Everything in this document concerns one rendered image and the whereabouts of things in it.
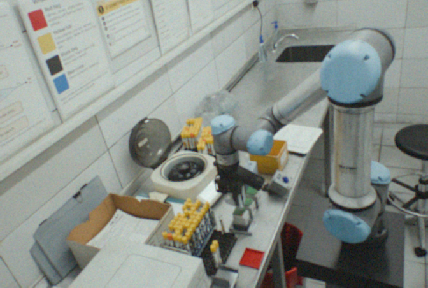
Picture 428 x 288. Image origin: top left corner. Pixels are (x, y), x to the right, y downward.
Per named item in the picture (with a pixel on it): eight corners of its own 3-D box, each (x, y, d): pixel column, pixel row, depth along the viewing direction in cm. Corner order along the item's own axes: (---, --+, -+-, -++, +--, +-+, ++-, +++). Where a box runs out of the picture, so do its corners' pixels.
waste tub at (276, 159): (279, 176, 155) (278, 157, 150) (250, 172, 161) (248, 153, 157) (289, 158, 165) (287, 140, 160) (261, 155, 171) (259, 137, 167)
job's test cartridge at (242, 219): (246, 230, 130) (244, 216, 127) (234, 227, 132) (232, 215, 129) (250, 222, 133) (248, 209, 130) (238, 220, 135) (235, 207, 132)
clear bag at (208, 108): (222, 137, 191) (216, 106, 182) (190, 139, 195) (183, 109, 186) (228, 115, 213) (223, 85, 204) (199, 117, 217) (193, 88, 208)
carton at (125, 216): (145, 290, 116) (132, 257, 109) (78, 269, 129) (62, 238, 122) (182, 234, 135) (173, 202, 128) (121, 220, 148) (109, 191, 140)
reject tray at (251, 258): (258, 269, 116) (258, 267, 116) (239, 264, 119) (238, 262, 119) (265, 253, 121) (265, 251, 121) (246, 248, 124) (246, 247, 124)
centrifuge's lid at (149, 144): (127, 131, 143) (114, 130, 148) (149, 183, 153) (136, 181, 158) (162, 107, 157) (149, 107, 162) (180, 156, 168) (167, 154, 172)
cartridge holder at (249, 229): (252, 235, 129) (251, 227, 127) (228, 230, 133) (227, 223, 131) (256, 224, 133) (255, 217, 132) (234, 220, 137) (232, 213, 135)
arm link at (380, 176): (390, 196, 112) (397, 160, 105) (378, 224, 103) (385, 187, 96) (351, 184, 119) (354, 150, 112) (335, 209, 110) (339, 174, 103)
